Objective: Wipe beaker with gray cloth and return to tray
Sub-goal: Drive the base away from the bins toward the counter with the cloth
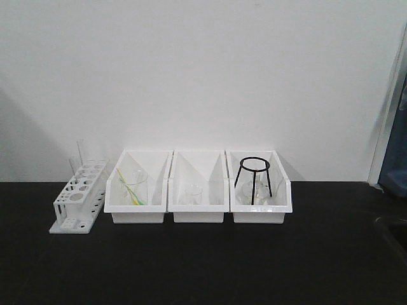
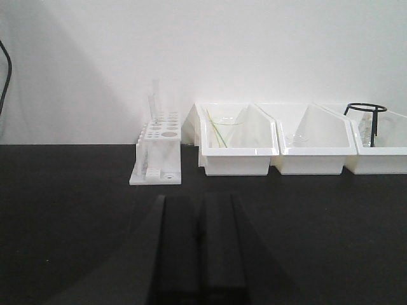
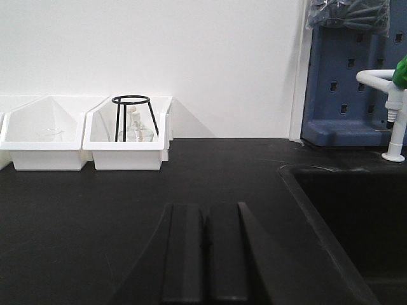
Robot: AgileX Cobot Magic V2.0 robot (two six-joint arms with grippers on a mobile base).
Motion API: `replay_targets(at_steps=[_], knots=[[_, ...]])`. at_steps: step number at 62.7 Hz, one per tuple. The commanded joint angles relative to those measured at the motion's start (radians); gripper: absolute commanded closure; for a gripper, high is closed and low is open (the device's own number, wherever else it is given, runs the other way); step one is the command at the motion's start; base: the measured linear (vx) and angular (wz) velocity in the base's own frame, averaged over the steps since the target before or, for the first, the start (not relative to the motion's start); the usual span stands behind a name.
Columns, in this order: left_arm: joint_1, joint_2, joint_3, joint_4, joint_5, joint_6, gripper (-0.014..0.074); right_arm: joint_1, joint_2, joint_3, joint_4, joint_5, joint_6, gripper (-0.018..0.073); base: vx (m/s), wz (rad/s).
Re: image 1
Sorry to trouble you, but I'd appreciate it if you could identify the small glass beaker in bin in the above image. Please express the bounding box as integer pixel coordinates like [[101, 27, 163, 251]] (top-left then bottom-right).
[[184, 184, 203, 205]]

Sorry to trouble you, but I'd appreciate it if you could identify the tilted glass beaker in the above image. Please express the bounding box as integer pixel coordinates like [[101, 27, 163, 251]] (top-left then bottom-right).
[[120, 170, 149, 206]]

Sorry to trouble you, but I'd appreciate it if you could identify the middle white plastic bin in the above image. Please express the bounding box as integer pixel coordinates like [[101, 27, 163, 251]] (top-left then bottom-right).
[[168, 151, 230, 223]]

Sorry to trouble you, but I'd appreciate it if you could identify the white plastic bin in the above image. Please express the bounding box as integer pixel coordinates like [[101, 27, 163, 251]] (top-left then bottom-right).
[[104, 150, 174, 224], [226, 151, 293, 224], [168, 151, 230, 223]]

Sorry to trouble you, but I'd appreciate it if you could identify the black metal tripod stand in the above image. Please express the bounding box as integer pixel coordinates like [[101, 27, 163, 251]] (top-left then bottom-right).
[[234, 156, 273, 205]]

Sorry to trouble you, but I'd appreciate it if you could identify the right white plastic bin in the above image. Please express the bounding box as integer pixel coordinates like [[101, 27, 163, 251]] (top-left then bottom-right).
[[226, 151, 293, 224]]

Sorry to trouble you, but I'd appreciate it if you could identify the glass conical flask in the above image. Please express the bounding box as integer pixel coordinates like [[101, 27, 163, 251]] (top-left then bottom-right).
[[240, 174, 270, 206]]

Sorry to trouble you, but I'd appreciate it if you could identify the left white plastic bin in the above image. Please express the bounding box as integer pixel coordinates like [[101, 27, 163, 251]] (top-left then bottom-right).
[[104, 150, 174, 224]]

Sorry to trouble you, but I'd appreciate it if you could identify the yellow green stirring rod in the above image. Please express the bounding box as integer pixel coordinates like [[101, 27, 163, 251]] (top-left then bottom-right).
[[116, 168, 144, 205]]

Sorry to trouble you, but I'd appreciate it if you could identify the tall glass test tube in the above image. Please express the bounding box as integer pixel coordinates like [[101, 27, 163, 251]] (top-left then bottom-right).
[[76, 139, 84, 166]]

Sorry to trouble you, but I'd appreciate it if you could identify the short glass test tube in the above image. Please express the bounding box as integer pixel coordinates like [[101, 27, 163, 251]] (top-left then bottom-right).
[[69, 156, 77, 176]]

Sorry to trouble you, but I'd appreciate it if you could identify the white test tube rack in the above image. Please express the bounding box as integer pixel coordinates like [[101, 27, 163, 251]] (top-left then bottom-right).
[[49, 160, 107, 234]]

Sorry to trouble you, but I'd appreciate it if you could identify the blue cabinet at right edge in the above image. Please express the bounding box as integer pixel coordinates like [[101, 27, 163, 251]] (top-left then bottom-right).
[[378, 79, 407, 198]]

